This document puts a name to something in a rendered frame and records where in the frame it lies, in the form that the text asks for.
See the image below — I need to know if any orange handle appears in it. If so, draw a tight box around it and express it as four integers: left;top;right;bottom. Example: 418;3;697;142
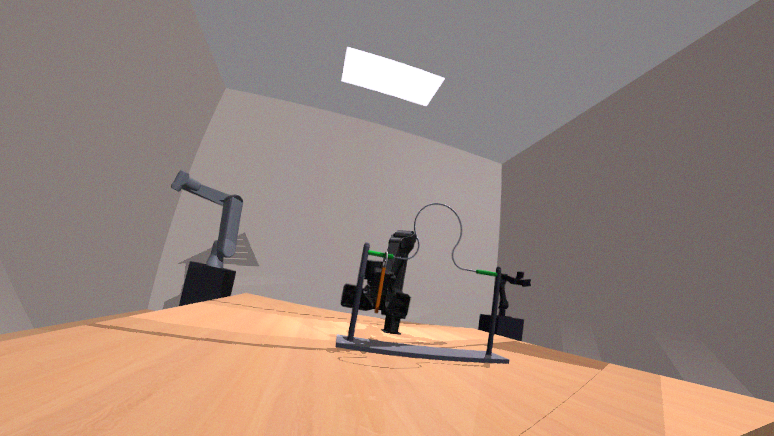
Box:
374;251;388;314

